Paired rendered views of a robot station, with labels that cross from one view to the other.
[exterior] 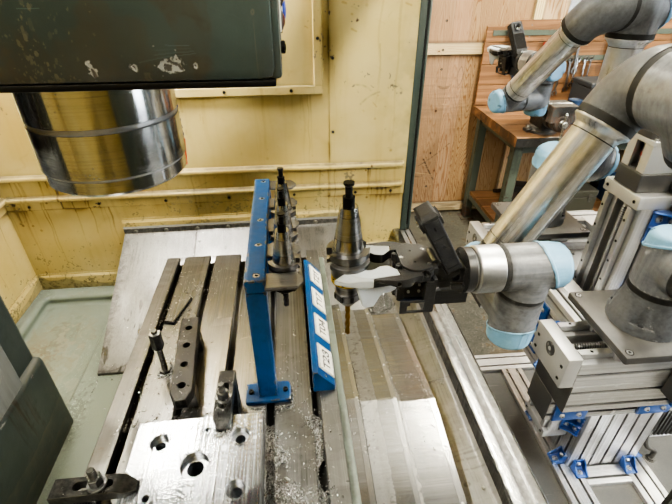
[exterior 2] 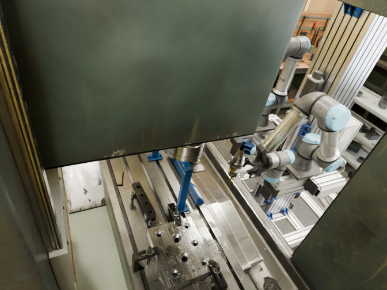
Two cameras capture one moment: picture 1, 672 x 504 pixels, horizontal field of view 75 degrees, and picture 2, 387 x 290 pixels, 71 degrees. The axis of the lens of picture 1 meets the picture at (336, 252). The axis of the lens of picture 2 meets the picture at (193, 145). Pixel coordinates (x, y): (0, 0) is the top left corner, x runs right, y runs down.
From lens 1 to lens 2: 0.74 m
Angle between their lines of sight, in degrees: 22
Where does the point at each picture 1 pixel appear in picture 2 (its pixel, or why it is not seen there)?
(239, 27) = (252, 125)
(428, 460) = (234, 222)
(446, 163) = not seen: hidden behind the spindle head
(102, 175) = (195, 156)
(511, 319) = (276, 174)
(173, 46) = (237, 130)
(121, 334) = (75, 191)
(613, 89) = (306, 103)
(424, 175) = not seen: hidden behind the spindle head
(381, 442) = (217, 220)
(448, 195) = not seen: hidden behind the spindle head
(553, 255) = (289, 155)
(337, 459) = (215, 228)
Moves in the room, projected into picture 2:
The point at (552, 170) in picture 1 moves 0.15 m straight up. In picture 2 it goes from (286, 125) to (298, 100)
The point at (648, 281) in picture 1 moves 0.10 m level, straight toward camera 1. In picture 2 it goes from (304, 152) to (303, 162)
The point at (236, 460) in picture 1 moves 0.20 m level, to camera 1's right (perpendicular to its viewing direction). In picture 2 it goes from (190, 234) to (227, 226)
